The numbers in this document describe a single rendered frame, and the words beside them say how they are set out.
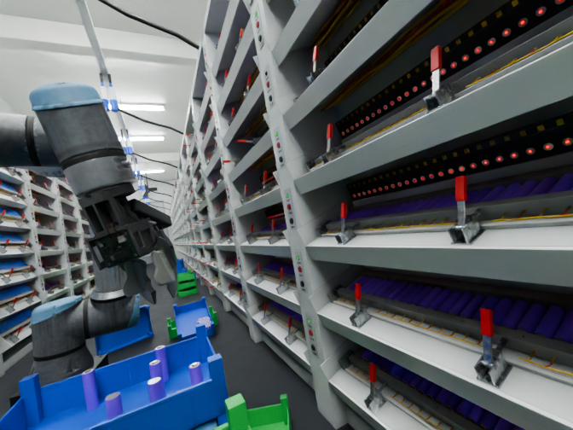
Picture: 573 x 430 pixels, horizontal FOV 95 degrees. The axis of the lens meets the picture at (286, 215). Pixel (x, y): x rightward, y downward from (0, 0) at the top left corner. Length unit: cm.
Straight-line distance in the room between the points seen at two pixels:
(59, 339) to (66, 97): 96
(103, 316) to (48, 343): 17
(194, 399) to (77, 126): 43
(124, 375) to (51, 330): 68
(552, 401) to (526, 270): 15
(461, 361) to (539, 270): 20
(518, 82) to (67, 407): 81
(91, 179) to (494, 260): 56
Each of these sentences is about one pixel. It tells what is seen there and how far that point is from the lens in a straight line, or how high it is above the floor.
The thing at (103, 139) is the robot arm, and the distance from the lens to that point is 51.
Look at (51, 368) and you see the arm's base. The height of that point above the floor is 22.
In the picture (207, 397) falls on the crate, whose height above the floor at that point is 35.
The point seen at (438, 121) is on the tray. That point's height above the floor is 68.
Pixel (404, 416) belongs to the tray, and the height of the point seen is 15.
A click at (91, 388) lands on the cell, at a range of 63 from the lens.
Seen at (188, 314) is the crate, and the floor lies 10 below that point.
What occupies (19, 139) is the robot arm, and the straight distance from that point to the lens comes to 64.
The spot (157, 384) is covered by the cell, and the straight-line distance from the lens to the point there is 48.
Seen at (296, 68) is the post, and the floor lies 103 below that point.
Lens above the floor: 58
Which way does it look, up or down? 2 degrees up
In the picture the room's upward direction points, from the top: 10 degrees counter-clockwise
